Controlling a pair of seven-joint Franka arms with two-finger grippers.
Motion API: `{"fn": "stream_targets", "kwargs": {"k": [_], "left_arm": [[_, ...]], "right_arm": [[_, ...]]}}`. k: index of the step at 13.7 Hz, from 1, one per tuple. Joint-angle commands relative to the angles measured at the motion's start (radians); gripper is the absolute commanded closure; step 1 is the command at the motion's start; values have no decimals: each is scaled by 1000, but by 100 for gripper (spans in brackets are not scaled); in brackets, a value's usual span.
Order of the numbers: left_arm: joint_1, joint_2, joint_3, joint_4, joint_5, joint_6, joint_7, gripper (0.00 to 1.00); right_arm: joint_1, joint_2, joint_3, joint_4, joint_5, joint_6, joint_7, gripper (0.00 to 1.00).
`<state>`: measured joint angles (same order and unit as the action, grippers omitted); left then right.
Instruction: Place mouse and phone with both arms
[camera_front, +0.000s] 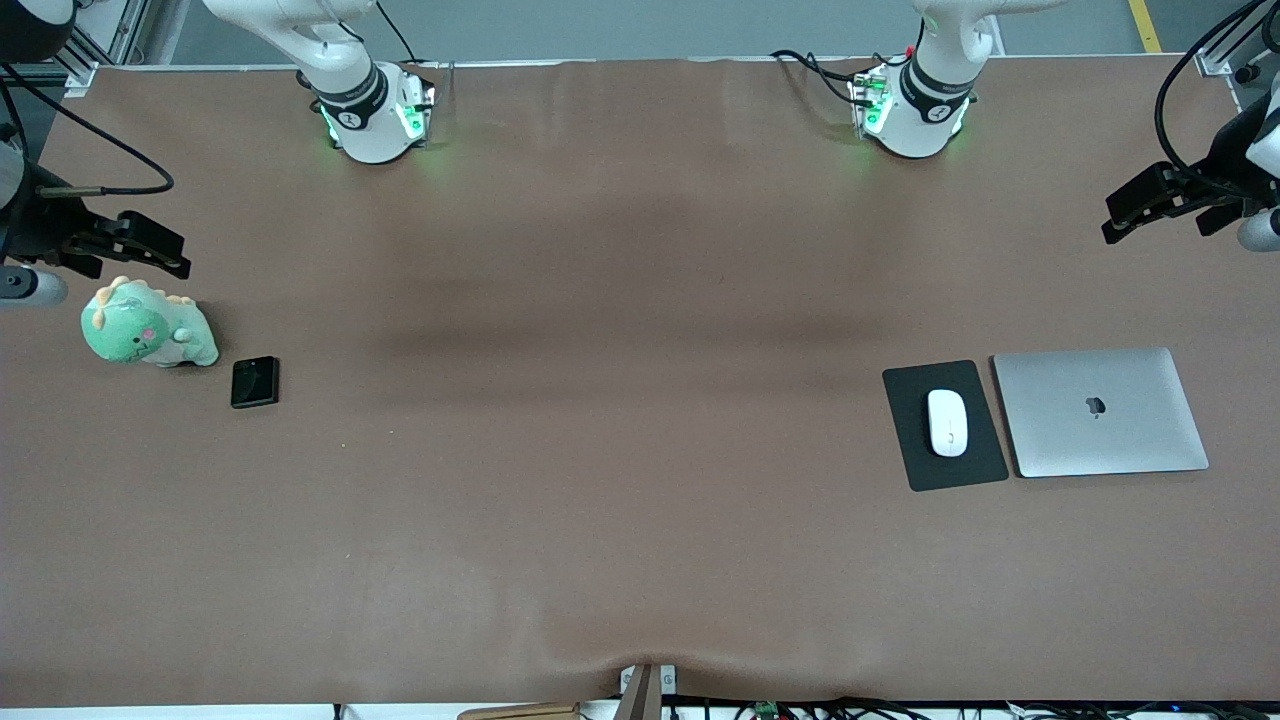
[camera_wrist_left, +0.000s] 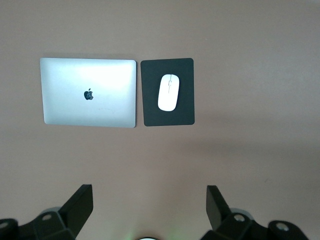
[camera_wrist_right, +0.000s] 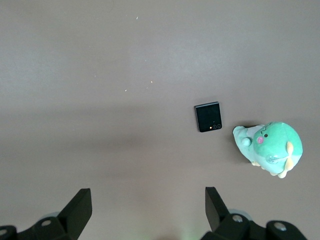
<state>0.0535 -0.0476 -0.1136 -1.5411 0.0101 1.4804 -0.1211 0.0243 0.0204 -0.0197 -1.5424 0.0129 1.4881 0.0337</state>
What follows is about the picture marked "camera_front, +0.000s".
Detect black phone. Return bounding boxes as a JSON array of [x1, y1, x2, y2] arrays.
[[230, 355, 281, 410]]

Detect white computer mouse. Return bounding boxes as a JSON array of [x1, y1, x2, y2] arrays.
[[927, 388, 970, 459]]

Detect black mouse pad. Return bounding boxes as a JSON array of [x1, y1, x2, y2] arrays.
[[882, 360, 1010, 493]]

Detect green dinosaur plush toy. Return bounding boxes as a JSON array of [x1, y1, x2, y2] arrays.
[[81, 276, 220, 369]]

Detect silver closed laptop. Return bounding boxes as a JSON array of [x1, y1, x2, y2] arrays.
[[992, 347, 1211, 479]]

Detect brown table cover mat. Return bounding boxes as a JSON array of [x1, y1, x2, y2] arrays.
[[0, 55, 1280, 707]]

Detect brown wooden board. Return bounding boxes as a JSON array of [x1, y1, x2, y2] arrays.
[[458, 702, 582, 720]]

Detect aluminium frame profile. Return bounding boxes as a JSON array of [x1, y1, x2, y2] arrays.
[[60, 0, 151, 97], [1195, 0, 1280, 77]]

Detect black right base cable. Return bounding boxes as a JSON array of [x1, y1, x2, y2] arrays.
[[372, 0, 419, 66]]

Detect black left base cables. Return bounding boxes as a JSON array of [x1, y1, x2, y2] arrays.
[[770, 48, 883, 107]]

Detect small metal table bracket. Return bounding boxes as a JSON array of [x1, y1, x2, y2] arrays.
[[619, 664, 679, 697]]

